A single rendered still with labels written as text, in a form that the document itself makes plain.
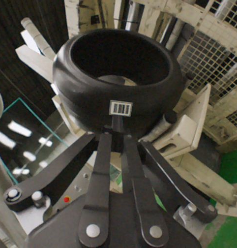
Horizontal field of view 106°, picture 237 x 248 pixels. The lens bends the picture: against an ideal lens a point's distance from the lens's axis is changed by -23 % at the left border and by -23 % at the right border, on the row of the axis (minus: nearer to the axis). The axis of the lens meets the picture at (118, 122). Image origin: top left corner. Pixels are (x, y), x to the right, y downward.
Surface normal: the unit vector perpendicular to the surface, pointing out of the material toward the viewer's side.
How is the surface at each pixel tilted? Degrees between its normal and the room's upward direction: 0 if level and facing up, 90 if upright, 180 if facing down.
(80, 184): 90
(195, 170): 90
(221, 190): 90
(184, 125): 90
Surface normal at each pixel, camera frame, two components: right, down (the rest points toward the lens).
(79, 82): 0.04, -0.30
